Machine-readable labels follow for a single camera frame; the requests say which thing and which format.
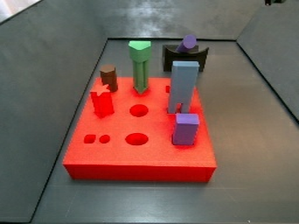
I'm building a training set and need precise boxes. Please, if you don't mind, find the green arrow-shaped peg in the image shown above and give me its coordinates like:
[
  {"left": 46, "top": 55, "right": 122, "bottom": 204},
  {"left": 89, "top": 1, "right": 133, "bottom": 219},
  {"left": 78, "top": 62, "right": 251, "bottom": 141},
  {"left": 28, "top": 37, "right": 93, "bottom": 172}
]
[{"left": 129, "top": 40, "right": 151, "bottom": 94}]

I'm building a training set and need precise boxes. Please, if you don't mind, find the purple rectangular block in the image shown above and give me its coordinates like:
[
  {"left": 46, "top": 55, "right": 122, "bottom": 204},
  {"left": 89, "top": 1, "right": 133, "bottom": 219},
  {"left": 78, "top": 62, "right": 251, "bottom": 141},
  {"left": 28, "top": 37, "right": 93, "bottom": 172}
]
[{"left": 173, "top": 113, "right": 201, "bottom": 145}]

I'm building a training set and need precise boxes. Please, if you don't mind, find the purple round cylinder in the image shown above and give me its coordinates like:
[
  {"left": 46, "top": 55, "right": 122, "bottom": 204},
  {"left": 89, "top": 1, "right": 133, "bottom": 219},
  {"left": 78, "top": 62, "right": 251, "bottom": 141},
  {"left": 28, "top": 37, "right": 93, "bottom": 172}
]
[{"left": 177, "top": 34, "right": 197, "bottom": 53}]

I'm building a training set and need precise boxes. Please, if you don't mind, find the red foam peg board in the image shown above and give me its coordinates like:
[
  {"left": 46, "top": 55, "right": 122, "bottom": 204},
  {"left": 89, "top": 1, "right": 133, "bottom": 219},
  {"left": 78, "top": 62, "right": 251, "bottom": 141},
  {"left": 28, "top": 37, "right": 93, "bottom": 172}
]
[{"left": 63, "top": 78, "right": 218, "bottom": 182}]

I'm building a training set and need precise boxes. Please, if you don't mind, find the black curved cradle stand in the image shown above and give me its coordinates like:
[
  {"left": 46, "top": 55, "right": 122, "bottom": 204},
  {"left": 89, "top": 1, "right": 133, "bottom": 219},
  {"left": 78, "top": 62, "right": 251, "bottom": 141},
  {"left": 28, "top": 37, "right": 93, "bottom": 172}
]
[{"left": 163, "top": 45, "right": 210, "bottom": 72}]

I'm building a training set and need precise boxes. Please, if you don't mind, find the dark brown cylinder peg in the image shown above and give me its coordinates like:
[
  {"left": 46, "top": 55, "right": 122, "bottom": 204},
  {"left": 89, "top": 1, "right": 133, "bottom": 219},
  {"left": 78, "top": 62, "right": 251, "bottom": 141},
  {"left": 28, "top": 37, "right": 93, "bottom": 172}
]
[{"left": 99, "top": 64, "right": 118, "bottom": 92}]

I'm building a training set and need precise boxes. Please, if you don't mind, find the blue-grey tall block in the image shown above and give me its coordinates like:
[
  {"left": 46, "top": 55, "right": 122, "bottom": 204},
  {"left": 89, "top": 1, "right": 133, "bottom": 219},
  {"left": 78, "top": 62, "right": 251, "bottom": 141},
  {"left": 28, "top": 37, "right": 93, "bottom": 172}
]
[{"left": 167, "top": 61, "right": 201, "bottom": 114}]

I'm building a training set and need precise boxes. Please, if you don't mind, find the red star-shaped peg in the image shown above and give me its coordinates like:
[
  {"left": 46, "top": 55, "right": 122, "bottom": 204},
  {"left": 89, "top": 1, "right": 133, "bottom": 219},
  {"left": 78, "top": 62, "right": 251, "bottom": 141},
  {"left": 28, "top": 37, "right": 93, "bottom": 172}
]
[{"left": 90, "top": 83, "right": 115, "bottom": 118}]

